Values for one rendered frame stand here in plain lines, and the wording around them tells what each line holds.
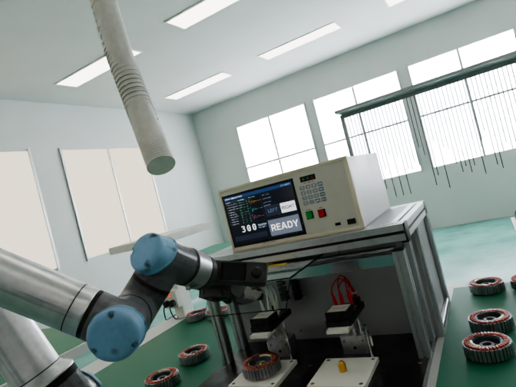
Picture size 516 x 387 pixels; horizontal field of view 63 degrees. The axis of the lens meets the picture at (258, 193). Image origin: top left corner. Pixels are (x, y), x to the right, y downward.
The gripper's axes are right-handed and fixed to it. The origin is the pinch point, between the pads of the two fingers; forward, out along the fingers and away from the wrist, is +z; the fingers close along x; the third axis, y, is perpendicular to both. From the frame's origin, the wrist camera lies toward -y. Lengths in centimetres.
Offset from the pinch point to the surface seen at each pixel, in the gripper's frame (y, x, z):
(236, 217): 19.7, -28.7, 16.0
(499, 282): -46, -14, 79
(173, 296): 101, -24, 76
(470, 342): -38, 9, 38
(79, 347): 149, 0, 61
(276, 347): 16.7, 8.3, 36.3
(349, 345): -7.1, 8.6, 36.6
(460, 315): -34, -2, 65
